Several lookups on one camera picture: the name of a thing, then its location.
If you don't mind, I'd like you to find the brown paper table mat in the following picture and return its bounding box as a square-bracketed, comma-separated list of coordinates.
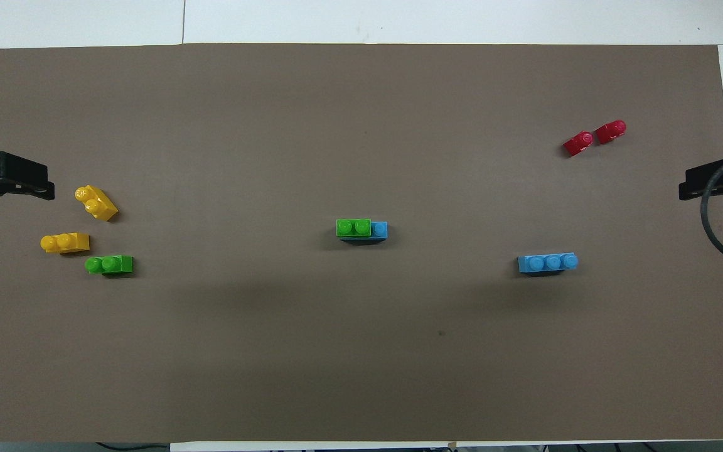
[0, 43, 723, 443]

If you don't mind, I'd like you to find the blue three-stud toy block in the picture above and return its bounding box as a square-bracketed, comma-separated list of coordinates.
[518, 252, 579, 274]
[339, 221, 388, 242]

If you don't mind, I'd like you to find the black floor cable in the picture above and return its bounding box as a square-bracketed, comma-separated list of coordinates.
[95, 441, 170, 452]

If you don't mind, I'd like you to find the yellow two-stud toy block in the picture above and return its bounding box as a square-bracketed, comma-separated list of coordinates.
[75, 185, 119, 222]
[40, 232, 90, 254]

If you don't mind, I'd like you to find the red one-stud toy block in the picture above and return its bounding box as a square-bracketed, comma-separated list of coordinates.
[594, 120, 627, 145]
[562, 131, 594, 157]

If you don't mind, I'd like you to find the green two-stud toy block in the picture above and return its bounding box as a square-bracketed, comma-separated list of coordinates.
[336, 218, 372, 238]
[85, 255, 134, 275]

